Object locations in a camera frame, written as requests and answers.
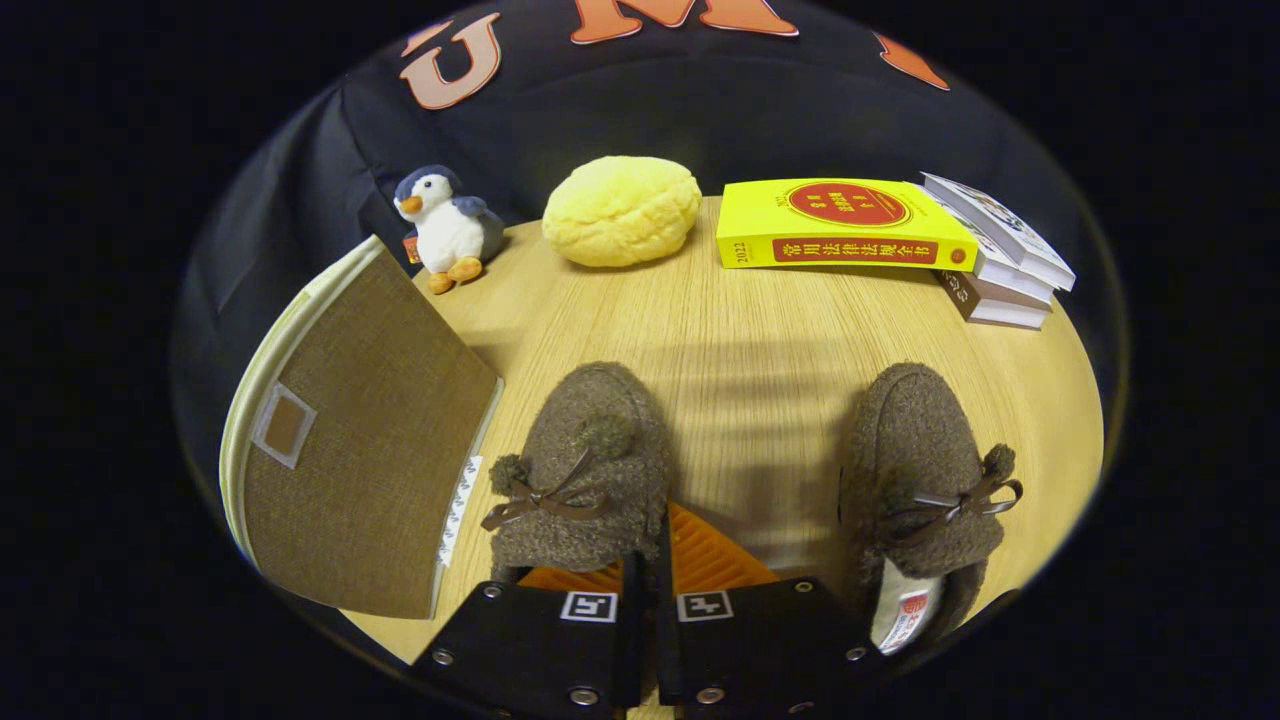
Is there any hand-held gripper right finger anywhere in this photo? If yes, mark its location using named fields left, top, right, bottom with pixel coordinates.
left=655, top=500, right=883, bottom=720

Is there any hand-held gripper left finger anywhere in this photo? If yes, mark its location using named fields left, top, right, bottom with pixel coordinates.
left=412, top=550, right=649, bottom=720

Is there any brown fuzzy shoe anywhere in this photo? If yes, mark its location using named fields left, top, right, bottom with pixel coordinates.
left=480, top=360, right=677, bottom=587
left=838, top=362, right=1026, bottom=657

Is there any brown fabric storage box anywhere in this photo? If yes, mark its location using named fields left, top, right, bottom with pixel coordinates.
left=218, top=235, right=506, bottom=621

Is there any yellow bread-shaped squishy toy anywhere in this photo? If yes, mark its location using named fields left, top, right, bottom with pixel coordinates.
left=542, top=155, right=704, bottom=269

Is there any thick yellow book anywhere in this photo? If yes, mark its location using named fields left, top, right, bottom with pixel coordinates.
left=716, top=178, right=981, bottom=273

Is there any penguin plush toy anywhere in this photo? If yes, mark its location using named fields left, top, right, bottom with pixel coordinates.
left=393, top=165, right=507, bottom=295

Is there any brown cover book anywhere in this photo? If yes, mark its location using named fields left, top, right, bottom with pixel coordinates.
left=935, top=268, right=1052, bottom=331

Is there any white illustrated book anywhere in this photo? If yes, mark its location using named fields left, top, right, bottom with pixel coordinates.
left=920, top=172, right=1078, bottom=293

